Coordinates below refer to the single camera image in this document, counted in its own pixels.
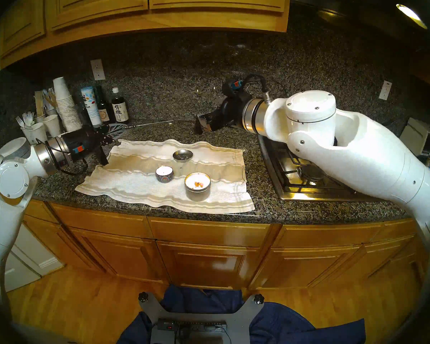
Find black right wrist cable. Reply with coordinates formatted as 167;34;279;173
244;74;271;104

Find soy sauce bottle white label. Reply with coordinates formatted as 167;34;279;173
111;87;130;124

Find dark blue cloth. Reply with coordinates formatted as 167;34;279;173
116;284;366;344

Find wooden base cabinets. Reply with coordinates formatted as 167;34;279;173
21;198;423;291

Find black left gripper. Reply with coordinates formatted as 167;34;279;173
61;123;128;167

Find black power strip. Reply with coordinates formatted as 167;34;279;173
157;319;228;333

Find range hood lamp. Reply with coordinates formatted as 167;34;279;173
396;4;427;29

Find steel gas stove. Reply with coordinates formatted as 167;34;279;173
257;134;380;202

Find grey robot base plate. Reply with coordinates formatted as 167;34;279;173
138;292;265;344

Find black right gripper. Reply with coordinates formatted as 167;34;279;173
197;92;254;133

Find dark range hood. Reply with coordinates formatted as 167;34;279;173
290;0;430;50

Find wooden wall cabinets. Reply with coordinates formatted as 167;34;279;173
0;0;291;70

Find stack of white paper cups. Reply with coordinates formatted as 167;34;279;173
53;77;83;132

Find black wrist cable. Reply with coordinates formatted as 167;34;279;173
244;74;271;104
36;139;88;176

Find white beige striped towel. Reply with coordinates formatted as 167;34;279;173
75;137;255;215

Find round tin candle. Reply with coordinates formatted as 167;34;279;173
185;172;211;202

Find white double wall outlet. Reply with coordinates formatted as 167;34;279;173
90;59;106;81

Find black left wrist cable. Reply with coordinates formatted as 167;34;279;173
36;139;88;176

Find wooden utensil bundle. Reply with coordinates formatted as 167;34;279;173
43;88;58;110

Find white paper cup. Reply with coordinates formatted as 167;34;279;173
43;114;61;138
29;122;49;145

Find small patterned candle cup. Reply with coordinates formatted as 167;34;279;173
156;166;174;183

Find black metal candle snuffer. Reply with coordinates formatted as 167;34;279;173
120;118;203;136

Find white blue salt canister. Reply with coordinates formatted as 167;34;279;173
81;86;102;126

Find dark glass bottle beige label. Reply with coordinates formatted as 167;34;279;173
96;85;116;125

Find white panelled door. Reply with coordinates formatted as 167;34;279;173
4;225;65;292

